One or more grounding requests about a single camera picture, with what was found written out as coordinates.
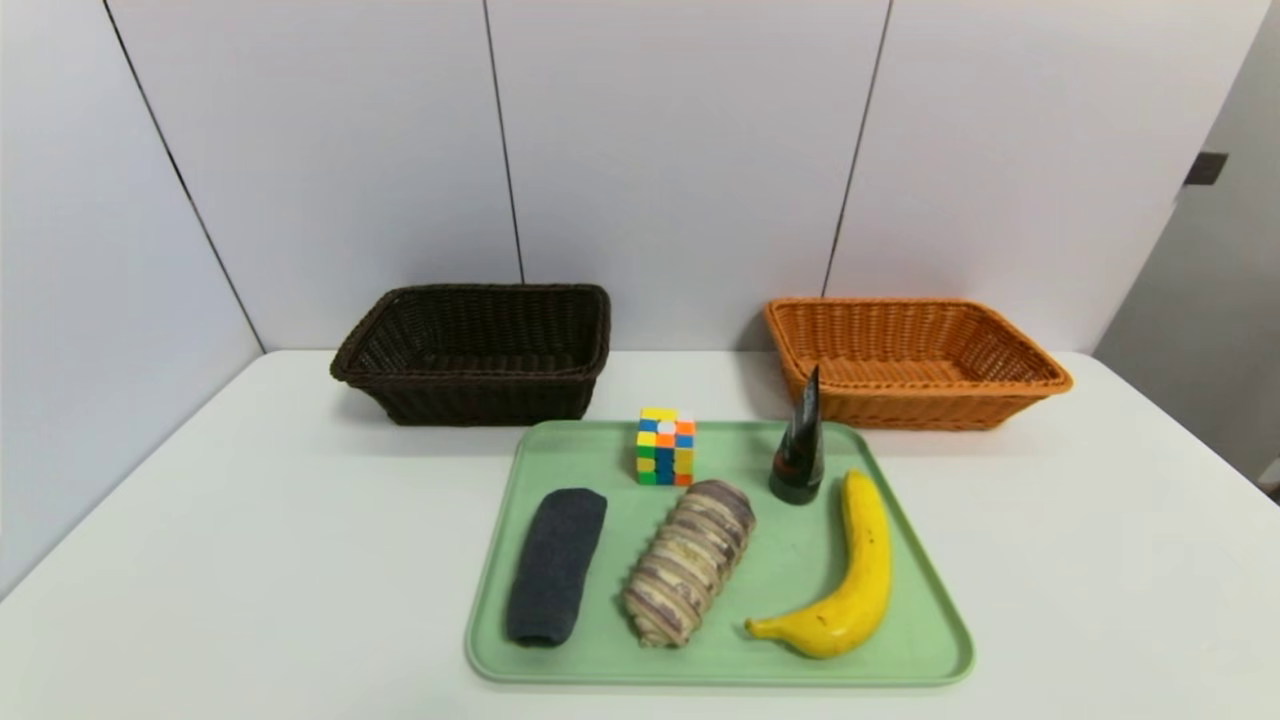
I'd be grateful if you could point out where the multicolour puzzle cube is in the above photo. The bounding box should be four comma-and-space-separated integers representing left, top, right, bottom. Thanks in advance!
636, 407, 697, 487

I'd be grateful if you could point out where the striped twisted bread loaf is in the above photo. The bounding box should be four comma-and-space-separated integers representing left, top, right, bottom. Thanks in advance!
622, 479, 757, 648

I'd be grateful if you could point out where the dark grey towel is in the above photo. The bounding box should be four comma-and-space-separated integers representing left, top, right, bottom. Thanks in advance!
505, 488, 609, 648

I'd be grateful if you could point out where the yellow banana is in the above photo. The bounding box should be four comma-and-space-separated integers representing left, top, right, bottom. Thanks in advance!
745, 469, 893, 660

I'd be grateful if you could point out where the dark brown wicker basket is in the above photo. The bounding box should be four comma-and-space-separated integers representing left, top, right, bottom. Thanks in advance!
330, 284, 612, 427

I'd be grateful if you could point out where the orange wicker basket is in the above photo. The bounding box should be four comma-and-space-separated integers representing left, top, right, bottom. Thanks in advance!
765, 297, 1074, 432

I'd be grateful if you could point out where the black cosmetic tube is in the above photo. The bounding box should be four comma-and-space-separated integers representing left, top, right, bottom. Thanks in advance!
768, 365, 826, 506

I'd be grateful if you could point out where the light green plastic tray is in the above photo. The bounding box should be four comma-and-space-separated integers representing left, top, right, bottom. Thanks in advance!
464, 419, 977, 688

